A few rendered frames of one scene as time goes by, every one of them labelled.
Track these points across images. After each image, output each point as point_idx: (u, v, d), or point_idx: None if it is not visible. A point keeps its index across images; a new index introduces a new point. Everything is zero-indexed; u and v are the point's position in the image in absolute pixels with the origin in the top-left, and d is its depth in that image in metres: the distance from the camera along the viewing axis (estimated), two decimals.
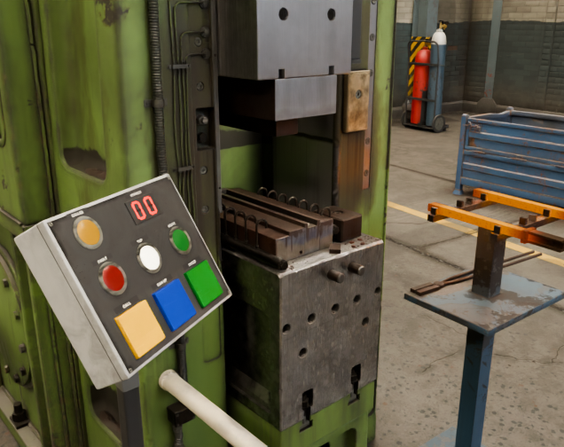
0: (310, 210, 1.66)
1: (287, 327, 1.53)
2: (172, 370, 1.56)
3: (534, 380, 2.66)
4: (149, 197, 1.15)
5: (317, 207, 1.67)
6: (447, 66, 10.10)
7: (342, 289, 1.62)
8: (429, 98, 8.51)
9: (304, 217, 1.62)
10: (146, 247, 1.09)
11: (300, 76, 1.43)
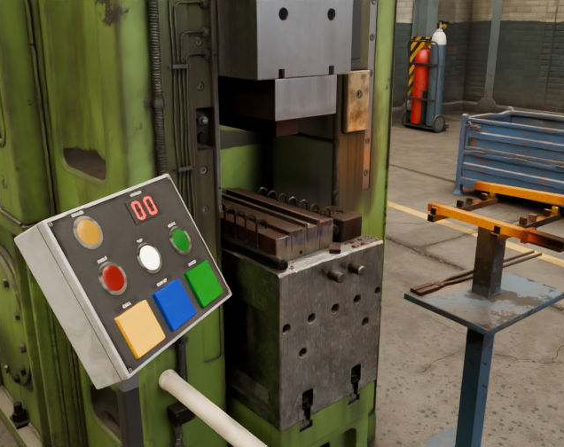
0: (310, 210, 1.66)
1: (287, 327, 1.53)
2: (172, 370, 1.56)
3: (534, 380, 2.66)
4: (149, 197, 1.15)
5: (317, 207, 1.67)
6: (447, 66, 10.10)
7: (342, 289, 1.62)
8: (429, 98, 8.51)
9: (304, 217, 1.62)
10: (146, 247, 1.09)
11: (300, 76, 1.43)
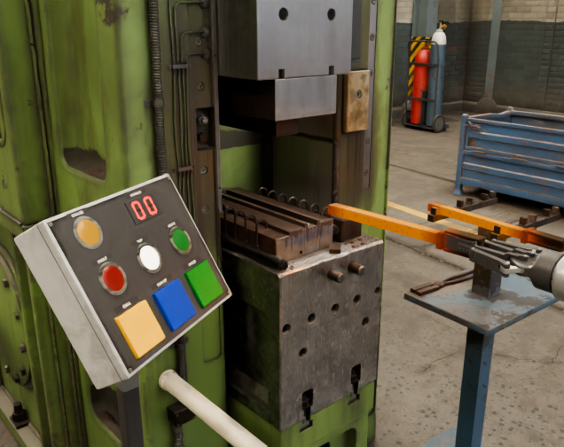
0: (310, 210, 1.66)
1: (287, 327, 1.53)
2: (172, 370, 1.56)
3: (534, 380, 2.66)
4: (149, 197, 1.15)
5: (317, 207, 1.67)
6: (447, 66, 10.10)
7: (342, 289, 1.62)
8: (429, 98, 8.51)
9: (304, 217, 1.62)
10: (146, 247, 1.09)
11: (300, 76, 1.43)
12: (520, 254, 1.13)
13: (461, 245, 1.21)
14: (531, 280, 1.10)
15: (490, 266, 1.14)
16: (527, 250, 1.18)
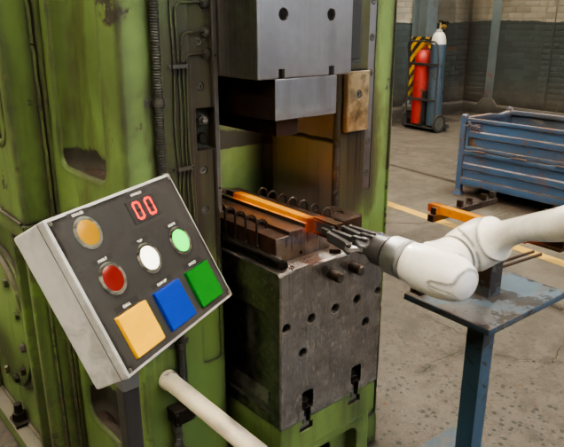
0: (310, 210, 1.66)
1: (287, 327, 1.53)
2: (172, 370, 1.56)
3: (534, 380, 2.66)
4: (149, 197, 1.15)
5: (317, 207, 1.67)
6: (447, 66, 10.10)
7: (342, 289, 1.62)
8: (429, 98, 8.51)
9: None
10: (146, 247, 1.09)
11: (300, 76, 1.43)
12: (362, 237, 1.43)
13: (323, 229, 1.51)
14: (367, 257, 1.40)
15: (339, 246, 1.44)
16: (372, 234, 1.48)
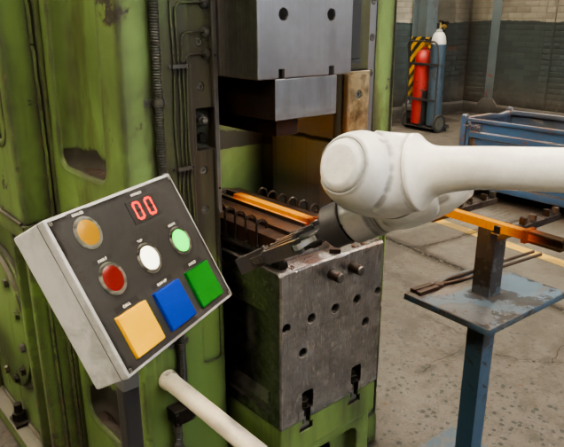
0: (310, 210, 1.66)
1: (287, 327, 1.53)
2: (172, 370, 1.56)
3: (534, 380, 2.66)
4: (149, 197, 1.15)
5: (317, 207, 1.67)
6: (447, 66, 10.10)
7: (342, 289, 1.62)
8: (429, 98, 8.51)
9: None
10: (146, 247, 1.09)
11: (300, 76, 1.43)
12: (305, 227, 1.04)
13: (253, 258, 1.09)
14: (327, 241, 1.00)
15: (285, 254, 1.03)
16: None
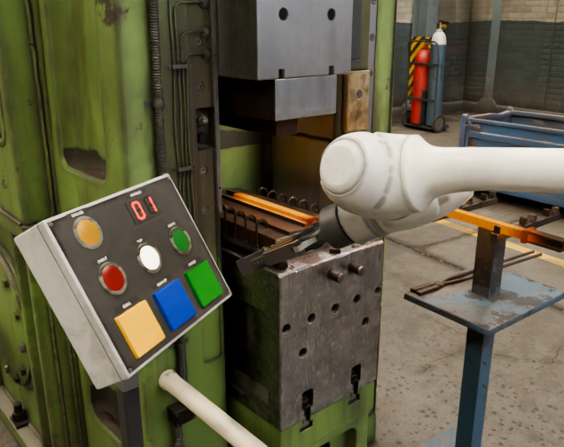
0: (310, 210, 1.66)
1: (287, 327, 1.53)
2: (172, 370, 1.56)
3: (534, 380, 2.66)
4: (149, 197, 1.15)
5: (317, 207, 1.67)
6: (447, 66, 10.10)
7: (342, 289, 1.62)
8: (429, 98, 8.51)
9: None
10: (146, 247, 1.09)
11: (300, 76, 1.43)
12: (305, 229, 1.04)
13: (254, 260, 1.10)
14: (328, 242, 1.01)
15: (286, 255, 1.03)
16: None
